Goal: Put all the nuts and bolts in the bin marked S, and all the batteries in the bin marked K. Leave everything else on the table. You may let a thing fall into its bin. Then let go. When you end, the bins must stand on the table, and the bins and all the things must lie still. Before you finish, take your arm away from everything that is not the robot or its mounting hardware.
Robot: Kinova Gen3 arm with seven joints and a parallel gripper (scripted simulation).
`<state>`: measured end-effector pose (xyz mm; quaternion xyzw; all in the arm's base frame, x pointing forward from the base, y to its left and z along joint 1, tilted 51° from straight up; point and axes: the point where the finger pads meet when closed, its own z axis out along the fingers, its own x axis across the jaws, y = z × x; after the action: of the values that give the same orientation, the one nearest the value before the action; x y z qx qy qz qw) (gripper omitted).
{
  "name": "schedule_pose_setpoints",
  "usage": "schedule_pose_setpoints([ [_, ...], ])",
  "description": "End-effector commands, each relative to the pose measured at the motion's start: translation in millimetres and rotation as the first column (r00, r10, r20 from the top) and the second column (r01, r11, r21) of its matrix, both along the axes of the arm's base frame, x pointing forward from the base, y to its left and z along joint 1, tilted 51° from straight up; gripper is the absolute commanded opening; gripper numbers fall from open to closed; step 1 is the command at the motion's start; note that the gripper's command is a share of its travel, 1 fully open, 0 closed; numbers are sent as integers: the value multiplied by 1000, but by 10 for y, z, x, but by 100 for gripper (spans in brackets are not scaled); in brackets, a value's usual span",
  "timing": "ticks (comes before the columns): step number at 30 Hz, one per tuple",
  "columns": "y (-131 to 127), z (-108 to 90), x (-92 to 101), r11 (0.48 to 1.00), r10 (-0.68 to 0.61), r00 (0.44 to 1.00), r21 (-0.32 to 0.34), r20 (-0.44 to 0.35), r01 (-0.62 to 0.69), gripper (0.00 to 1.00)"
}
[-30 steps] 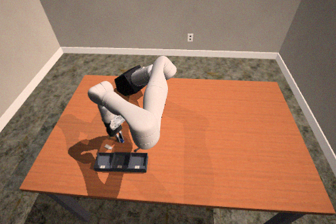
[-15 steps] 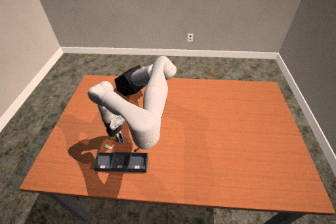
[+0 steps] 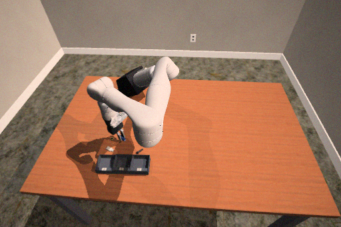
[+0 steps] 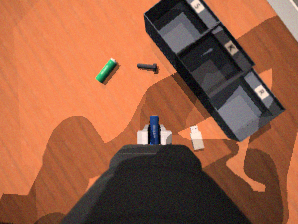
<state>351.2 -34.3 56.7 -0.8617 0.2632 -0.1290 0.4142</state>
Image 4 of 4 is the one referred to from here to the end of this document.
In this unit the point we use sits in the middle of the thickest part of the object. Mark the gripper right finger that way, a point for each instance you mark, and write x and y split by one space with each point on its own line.
165 137

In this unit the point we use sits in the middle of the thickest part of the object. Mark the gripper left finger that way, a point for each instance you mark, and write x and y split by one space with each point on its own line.
143 137

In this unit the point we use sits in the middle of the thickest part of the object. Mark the dark grey rack of three bins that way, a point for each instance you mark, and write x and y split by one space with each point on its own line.
244 101

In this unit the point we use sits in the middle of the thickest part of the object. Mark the green aa battery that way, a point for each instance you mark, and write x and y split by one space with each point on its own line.
106 70

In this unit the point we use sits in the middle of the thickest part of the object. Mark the blue aa battery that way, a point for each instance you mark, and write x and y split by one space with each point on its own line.
154 129

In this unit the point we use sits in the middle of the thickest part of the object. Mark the black bolt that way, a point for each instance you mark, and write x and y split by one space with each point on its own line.
147 66

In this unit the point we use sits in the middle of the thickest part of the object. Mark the grey usb stick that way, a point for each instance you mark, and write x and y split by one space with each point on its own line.
196 138

